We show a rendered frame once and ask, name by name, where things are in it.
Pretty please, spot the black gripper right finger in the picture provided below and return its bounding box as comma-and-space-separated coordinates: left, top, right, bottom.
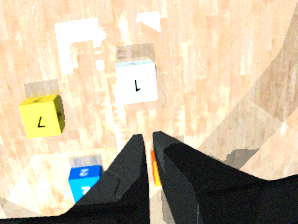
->
152, 131, 298, 224

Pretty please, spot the yellow digit block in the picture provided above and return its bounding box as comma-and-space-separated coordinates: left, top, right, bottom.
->
19, 95, 65, 139

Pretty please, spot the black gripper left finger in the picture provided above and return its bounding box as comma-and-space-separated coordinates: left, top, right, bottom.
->
0, 133, 150, 224

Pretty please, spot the white block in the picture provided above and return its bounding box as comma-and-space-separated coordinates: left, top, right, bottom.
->
116, 59, 157, 104

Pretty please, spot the orange block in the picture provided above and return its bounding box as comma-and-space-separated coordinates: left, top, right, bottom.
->
150, 151, 162, 186

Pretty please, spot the blue block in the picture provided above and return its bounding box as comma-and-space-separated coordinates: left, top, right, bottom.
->
68, 164, 102, 201

